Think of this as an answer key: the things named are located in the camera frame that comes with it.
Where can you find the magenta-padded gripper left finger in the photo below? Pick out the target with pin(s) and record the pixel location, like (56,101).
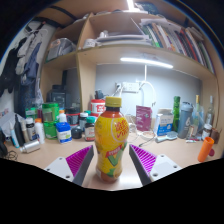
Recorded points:
(60,168)

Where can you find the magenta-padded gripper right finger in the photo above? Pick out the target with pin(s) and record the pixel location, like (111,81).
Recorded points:
(161,166)

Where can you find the yellow-labelled tea drink bottle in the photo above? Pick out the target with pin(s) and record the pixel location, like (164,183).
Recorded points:
(111,140)

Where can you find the light blue hairbrush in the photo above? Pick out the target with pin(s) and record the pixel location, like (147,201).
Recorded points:
(166,136)

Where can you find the white bottle with blue lid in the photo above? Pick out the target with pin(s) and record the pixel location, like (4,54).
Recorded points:
(63,133)

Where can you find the silver metal cylinder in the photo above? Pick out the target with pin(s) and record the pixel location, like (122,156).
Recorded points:
(30,146)

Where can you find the white and blue carton box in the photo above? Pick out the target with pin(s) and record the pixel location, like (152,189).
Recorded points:
(164,123)

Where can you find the orange plastic cup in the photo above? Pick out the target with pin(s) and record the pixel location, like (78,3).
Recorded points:
(205,150)

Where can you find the brown bottle with green lid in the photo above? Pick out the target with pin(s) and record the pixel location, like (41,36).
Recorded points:
(89,130)

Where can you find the maroon pouch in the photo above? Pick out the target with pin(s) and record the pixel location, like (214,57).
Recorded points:
(143,118)

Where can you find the green plastic container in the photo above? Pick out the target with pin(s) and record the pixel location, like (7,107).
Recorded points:
(50,115)

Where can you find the green glass bottle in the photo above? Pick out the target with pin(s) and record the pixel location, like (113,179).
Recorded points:
(176,113)

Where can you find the glass bottle with yellow cap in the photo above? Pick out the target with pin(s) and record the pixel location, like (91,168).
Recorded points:
(197,113)

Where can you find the clear glass bottle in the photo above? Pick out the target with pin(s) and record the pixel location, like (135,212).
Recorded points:
(209,115)

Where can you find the red and white canister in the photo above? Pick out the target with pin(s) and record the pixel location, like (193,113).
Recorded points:
(97,107)

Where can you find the hanging dark clothes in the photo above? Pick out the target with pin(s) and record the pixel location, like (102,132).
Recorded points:
(28,63)

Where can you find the white wall power strip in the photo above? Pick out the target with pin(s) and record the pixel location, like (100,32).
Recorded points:
(128,87)

